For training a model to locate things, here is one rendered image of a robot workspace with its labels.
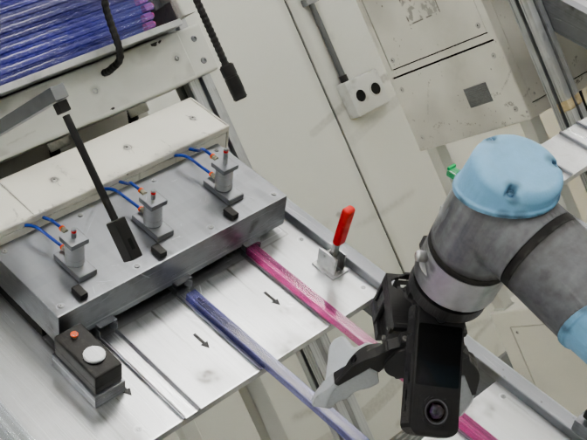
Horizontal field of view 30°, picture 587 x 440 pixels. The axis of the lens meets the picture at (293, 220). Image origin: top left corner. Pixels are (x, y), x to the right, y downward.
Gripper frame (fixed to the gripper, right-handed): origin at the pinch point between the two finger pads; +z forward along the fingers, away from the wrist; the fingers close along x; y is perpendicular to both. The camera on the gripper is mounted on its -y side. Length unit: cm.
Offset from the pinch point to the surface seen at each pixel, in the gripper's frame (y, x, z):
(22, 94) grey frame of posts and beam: 45, 39, 6
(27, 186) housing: 35, 37, 11
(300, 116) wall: 189, -38, 142
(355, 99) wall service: 197, -56, 140
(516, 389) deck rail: 8.9, -18.6, 7.3
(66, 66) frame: 48, 34, 3
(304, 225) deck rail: 35.4, 2.6, 14.0
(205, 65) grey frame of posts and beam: 58, 16, 10
